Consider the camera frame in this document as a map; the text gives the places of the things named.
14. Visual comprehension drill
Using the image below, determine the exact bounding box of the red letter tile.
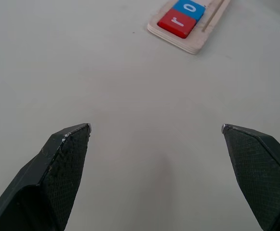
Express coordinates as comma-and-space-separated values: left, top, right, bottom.
157, 9, 198, 39

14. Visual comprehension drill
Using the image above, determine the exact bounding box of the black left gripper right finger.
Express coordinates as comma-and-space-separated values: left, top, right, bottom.
221, 124, 280, 231

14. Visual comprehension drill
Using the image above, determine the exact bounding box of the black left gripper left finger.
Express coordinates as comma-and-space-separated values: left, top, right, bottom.
0, 123, 93, 231

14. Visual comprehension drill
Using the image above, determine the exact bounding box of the light wooden letter tray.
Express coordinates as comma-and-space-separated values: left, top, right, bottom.
147, 0, 231, 55

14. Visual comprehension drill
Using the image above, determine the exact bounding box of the blue letter tile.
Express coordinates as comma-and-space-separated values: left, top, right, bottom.
173, 0, 207, 22

